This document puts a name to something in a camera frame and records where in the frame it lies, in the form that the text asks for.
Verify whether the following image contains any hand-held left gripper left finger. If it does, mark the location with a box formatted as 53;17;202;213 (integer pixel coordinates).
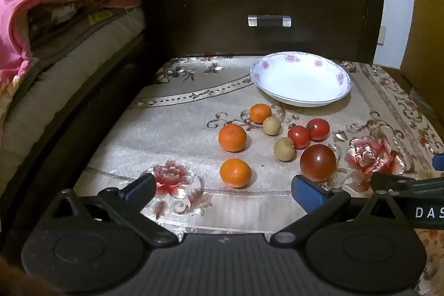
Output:
51;173;178;248

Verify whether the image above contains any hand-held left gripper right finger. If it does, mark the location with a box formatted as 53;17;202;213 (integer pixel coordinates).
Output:
270;174;414;247

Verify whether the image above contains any large dark red tomato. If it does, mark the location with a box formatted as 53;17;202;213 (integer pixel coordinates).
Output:
300;144;338;183

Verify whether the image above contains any cherry tomato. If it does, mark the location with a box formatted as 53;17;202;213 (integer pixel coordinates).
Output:
307;118;330;141
287;125;311;150

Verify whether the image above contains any small mandarin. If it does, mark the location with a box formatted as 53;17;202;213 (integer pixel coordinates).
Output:
249;103;273;125

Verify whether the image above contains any white floral plate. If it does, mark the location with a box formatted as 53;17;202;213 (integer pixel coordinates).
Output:
250;51;352;107

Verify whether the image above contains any longan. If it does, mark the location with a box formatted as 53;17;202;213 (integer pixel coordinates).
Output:
273;138;296;162
263;117;281;136

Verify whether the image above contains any floral beige tablecloth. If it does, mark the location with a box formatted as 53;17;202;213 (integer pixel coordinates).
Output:
73;55;444;296

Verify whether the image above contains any stack of folded quilts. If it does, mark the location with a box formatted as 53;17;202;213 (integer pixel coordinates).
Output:
28;0;143;52

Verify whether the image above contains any pink floral blanket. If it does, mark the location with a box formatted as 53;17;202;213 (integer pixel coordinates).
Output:
0;0;106;99

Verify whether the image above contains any silver drawer handle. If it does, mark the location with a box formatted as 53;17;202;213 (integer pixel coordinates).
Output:
248;15;291;28

